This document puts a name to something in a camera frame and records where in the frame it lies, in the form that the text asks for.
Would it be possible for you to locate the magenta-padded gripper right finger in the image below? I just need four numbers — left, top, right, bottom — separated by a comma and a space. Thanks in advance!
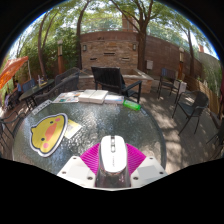
125, 143, 168, 189

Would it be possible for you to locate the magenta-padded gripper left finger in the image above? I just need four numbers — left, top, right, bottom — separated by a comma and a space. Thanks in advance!
57, 142, 102, 189

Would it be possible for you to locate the white computer mouse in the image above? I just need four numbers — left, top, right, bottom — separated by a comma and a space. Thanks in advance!
94, 134, 132, 189

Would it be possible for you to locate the yellow duck mouse pad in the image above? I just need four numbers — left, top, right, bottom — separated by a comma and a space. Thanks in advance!
29, 112, 69, 158

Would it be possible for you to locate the yellow paper sheet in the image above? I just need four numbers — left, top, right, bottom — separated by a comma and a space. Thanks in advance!
63, 119, 83, 140

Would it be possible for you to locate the green box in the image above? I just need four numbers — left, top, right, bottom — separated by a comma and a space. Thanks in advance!
122, 99, 142, 112

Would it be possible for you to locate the white open book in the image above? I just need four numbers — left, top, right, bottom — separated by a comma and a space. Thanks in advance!
78, 89, 109, 105

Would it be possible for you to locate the small white book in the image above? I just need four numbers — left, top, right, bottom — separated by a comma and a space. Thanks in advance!
104, 94, 125, 105

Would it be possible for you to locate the dark wicker bench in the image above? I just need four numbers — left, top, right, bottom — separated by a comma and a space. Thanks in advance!
33, 74, 80, 106

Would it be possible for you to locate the black wooden slatted chair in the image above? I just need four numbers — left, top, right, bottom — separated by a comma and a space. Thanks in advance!
91, 66, 143, 103

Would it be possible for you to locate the dark wicker chair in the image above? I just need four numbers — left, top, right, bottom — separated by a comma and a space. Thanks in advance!
54, 67, 81, 86

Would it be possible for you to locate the blue chair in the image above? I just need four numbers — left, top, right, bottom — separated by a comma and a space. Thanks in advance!
21, 78, 37, 93

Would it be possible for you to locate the person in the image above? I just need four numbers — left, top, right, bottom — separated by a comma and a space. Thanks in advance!
3, 93, 12, 108
13, 79, 23, 95

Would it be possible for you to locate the large forked tree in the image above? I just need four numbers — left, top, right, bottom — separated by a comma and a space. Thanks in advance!
109, 0, 174, 73

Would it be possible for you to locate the orange parasol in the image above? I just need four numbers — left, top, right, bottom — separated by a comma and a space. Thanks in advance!
0, 55, 30, 91

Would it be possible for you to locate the slender dark tree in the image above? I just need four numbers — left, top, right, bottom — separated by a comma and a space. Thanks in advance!
75, 0, 93, 70

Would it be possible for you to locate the grey wall box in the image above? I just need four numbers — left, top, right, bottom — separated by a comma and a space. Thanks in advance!
145, 59, 155, 71

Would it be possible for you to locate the orange lamp post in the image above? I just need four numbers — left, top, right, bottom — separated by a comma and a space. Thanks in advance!
177, 46, 185, 80
56, 39, 65, 75

